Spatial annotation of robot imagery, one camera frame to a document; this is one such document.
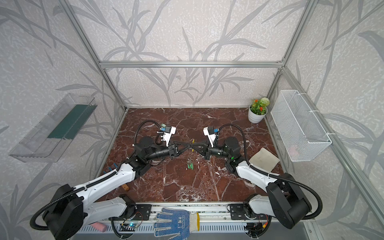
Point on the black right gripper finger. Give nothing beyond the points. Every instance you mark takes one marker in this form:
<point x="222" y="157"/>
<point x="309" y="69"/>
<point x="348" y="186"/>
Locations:
<point x="200" y="149"/>
<point x="200" y="145"/>

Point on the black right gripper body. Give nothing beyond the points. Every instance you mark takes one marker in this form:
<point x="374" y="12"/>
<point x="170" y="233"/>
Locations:
<point x="205" y="150"/>

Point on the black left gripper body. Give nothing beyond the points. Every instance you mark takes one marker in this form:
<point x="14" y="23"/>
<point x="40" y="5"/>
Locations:
<point x="172" y="150"/>

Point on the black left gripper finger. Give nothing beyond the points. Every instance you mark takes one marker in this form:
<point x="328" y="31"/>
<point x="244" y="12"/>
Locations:
<point x="188" y="145"/>
<point x="180" y="151"/>

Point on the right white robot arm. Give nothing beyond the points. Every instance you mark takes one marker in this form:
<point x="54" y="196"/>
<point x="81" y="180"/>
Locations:
<point x="287" y="200"/>

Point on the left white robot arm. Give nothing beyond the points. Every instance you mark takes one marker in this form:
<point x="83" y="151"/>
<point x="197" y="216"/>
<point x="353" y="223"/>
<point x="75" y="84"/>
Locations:
<point x="72" y="208"/>

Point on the beige sponge pad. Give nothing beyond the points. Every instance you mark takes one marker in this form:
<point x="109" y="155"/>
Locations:
<point x="265" y="160"/>

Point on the potted plant white pot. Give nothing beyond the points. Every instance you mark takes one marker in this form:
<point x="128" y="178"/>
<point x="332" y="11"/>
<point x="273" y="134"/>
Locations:
<point x="258" y="110"/>

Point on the blue plastic fork tool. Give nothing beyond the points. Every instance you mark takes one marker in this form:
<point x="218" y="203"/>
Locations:
<point x="108" y="169"/>

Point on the blue white work glove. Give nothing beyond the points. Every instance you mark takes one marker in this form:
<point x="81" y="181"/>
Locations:
<point x="176" y="224"/>

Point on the green circuit board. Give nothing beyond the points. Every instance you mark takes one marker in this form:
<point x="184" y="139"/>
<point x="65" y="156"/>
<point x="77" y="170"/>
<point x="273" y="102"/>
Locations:
<point x="130" y="227"/>

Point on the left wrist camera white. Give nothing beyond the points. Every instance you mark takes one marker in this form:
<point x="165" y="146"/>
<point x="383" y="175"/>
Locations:
<point x="166" y="133"/>

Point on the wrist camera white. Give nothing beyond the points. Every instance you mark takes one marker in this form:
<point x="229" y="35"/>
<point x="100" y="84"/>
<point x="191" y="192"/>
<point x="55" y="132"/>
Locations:
<point x="166" y="133"/>
<point x="212" y="134"/>

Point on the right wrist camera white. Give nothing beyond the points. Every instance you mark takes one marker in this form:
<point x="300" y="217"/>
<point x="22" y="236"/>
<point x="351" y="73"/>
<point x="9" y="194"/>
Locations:
<point x="212" y="134"/>

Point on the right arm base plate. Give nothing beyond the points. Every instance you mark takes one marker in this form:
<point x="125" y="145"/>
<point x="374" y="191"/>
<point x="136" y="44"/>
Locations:
<point x="241" y="212"/>

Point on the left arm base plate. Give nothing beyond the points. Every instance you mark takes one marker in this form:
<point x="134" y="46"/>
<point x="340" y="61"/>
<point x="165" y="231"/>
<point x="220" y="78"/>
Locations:
<point x="139" y="212"/>

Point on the white wire mesh basket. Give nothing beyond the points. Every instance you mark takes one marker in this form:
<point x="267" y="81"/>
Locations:
<point x="302" y="134"/>

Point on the clear plastic wall shelf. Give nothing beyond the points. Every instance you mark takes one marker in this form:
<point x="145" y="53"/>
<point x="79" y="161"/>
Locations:
<point x="50" y="138"/>

